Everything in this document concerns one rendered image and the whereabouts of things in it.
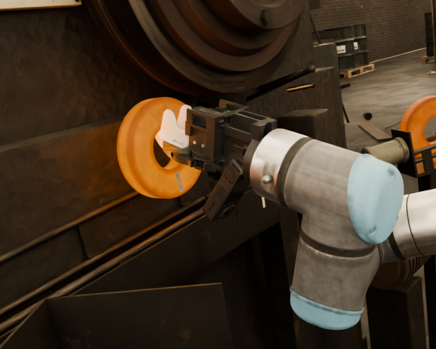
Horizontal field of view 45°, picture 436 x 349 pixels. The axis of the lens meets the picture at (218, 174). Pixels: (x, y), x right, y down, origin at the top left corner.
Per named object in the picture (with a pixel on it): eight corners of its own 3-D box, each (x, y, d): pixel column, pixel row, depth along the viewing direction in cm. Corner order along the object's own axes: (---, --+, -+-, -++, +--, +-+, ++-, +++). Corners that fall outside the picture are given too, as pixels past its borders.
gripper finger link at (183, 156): (178, 133, 78) (222, 149, 73) (178, 145, 78) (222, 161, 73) (155, 141, 74) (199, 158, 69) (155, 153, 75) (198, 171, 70)
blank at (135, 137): (102, 113, 75) (116, 111, 72) (178, 88, 85) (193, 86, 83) (131, 213, 79) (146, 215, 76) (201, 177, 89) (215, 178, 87)
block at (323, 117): (285, 219, 121) (271, 115, 115) (304, 208, 126) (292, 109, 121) (325, 224, 113) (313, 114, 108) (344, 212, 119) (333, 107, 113)
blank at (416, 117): (425, 175, 124) (434, 178, 121) (385, 131, 120) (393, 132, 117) (470, 127, 124) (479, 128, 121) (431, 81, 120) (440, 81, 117)
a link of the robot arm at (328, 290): (372, 301, 71) (390, 220, 66) (348, 350, 62) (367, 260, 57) (306, 278, 75) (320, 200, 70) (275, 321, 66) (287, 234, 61)
